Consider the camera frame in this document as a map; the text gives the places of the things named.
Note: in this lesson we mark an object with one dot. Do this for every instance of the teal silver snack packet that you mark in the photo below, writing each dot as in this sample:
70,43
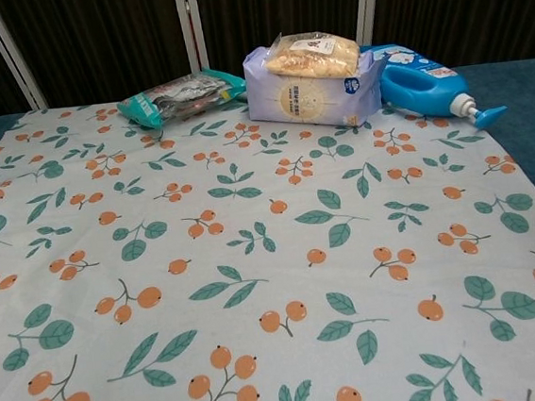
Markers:
177,97

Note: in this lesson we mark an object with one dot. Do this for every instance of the white partition frame post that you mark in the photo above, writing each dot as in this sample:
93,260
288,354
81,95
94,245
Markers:
9,54
368,3
190,28

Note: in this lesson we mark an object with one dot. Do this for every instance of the clear bag of chips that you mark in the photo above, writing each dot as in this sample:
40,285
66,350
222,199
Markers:
315,56

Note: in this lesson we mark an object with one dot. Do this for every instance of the floral orange fruit tablecloth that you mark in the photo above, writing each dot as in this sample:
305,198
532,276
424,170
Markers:
254,258

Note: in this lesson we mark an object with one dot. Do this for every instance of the blue pump bottle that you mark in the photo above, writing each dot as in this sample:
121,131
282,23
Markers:
422,86

